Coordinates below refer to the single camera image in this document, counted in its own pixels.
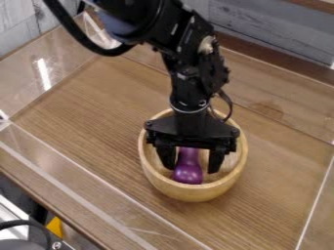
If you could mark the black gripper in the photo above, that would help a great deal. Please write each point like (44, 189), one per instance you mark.
(191, 130)

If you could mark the purple toy eggplant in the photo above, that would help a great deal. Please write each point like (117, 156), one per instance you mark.
(187, 172)

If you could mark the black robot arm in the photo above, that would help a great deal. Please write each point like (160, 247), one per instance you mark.
(181, 36)

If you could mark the brown wooden bowl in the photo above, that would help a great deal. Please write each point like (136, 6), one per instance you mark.
(215, 183)

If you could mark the yellow tag under table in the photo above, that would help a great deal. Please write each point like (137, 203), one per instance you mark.
(55, 227)

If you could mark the clear acrylic tray wall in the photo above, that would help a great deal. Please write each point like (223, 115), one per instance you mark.
(75, 160)

